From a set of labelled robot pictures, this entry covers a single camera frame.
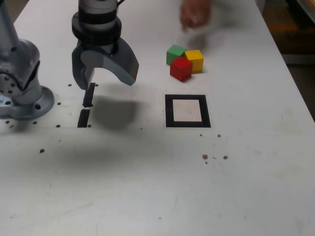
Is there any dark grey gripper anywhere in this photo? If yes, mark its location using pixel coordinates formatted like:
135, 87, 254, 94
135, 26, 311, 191
71, 39, 140, 91

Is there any red cube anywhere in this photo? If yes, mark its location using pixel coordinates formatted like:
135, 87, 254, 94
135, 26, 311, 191
169, 57, 193, 82

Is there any yellow cube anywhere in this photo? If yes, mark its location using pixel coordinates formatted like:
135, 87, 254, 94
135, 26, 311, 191
184, 50, 204, 73

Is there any black tape square outline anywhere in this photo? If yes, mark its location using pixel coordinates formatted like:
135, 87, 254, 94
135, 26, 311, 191
164, 94, 212, 128

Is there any green cube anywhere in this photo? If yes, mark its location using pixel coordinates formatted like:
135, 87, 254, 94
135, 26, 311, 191
166, 44, 187, 66

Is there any black tape strip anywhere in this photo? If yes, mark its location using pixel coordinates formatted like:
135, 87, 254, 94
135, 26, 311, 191
77, 83, 96, 128

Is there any person's hand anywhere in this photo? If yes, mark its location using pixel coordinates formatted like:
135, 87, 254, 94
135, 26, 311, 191
179, 0, 213, 31

